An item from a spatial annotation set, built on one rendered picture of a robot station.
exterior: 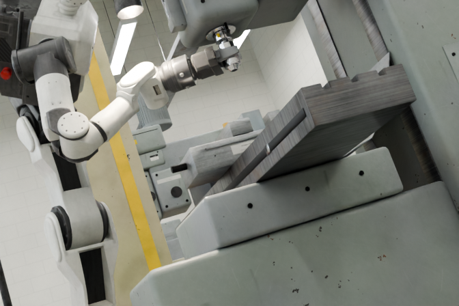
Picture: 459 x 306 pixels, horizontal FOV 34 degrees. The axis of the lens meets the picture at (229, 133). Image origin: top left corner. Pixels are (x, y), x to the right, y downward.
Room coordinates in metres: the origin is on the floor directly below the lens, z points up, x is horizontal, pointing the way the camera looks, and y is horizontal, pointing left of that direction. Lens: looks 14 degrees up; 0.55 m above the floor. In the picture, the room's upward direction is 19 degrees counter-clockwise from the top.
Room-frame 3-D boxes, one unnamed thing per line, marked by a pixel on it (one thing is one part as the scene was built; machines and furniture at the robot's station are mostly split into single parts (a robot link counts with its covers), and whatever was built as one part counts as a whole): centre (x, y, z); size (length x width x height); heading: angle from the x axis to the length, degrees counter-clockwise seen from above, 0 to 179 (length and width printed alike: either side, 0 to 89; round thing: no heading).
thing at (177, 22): (1.90, 0.03, 1.45); 0.04 x 0.04 x 0.21; 21
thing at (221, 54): (1.91, -0.07, 1.24); 0.06 x 0.02 x 0.03; 86
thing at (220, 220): (1.94, -0.07, 0.79); 0.50 x 0.35 x 0.12; 111
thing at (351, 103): (2.00, -0.04, 0.89); 1.24 x 0.23 x 0.08; 21
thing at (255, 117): (1.96, -0.06, 1.04); 0.06 x 0.05 x 0.06; 20
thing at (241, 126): (1.94, -0.01, 1.02); 0.15 x 0.06 x 0.04; 20
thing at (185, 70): (1.94, 0.02, 1.23); 0.13 x 0.12 x 0.10; 176
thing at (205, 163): (1.95, -0.03, 0.99); 0.35 x 0.15 x 0.11; 110
